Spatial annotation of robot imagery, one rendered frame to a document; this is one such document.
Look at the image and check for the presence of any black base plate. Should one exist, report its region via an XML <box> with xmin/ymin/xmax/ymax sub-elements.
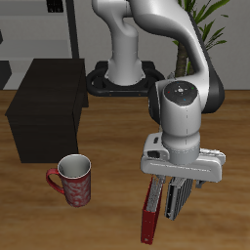
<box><xmin>85</xmin><ymin>60</ymin><xmax>166</xmax><ymax>98</ymax></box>

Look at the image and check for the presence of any dark brown desk caddy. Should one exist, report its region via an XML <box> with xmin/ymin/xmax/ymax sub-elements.
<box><xmin>4</xmin><ymin>58</ymin><xmax>90</xmax><ymax>164</ymax></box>

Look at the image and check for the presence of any green pot plant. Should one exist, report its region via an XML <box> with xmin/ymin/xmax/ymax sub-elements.
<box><xmin>171</xmin><ymin>0</ymin><xmax>230</xmax><ymax>78</ymax></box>

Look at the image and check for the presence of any red patterned mug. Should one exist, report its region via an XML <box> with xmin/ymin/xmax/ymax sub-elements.
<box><xmin>45</xmin><ymin>153</ymin><xmax>93</xmax><ymax>208</ymax></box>

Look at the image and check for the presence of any red book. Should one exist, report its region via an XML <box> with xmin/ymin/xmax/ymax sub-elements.
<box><xmin>140</xmin><ymin>175</ymin><xmax>166</xmax><ymax>246</ymax></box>

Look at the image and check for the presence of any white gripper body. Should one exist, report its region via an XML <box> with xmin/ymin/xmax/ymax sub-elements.
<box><xmin>140</xmin><ymin>147</ymin><xmax>227</xmax><ymax>184</ymax></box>

